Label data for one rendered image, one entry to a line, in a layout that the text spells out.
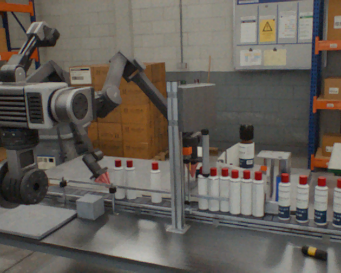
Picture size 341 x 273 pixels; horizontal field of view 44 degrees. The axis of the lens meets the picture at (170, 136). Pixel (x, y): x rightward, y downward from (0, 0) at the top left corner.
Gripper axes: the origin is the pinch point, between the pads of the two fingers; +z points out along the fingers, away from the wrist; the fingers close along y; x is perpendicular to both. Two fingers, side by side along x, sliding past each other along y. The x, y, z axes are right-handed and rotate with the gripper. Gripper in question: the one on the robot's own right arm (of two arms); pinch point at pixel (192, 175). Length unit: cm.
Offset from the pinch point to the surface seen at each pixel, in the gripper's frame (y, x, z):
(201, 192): -7.6, 8.6, 4.5
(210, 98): -14.6, 12.6, -39.8
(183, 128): -6.3, 24.1, -28.9
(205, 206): -9.3, 7.9, 11.8
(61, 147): 196, -141, 33
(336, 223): -67, 8, 12
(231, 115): 107, -435, 50
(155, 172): 16.2, 8.0, -2.7
